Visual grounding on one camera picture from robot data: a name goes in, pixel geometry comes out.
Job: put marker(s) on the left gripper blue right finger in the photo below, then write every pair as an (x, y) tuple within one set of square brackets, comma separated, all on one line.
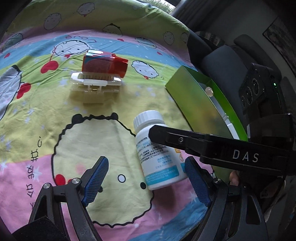
[(212, 192)]

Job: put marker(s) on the dark grey sofa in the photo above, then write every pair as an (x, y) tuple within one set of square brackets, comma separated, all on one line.
[(228, 65)]

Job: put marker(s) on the patterned cushion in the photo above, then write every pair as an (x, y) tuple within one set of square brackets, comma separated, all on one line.
[(211, 38)]

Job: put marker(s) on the green cardboard box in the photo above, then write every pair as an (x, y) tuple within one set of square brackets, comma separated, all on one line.
[(202, 103)]

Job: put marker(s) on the white calcium tablet bottle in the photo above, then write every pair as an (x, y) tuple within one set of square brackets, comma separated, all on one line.
[(161, 165)]

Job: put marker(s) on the black camera box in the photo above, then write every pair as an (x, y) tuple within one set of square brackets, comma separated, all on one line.
[(260, 94)]

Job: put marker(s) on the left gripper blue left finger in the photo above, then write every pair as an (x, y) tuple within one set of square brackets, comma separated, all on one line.
[(81, 192)]

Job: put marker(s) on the colourful cartoon bed sheet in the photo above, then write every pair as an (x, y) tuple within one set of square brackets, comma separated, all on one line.
[(50, 134)]

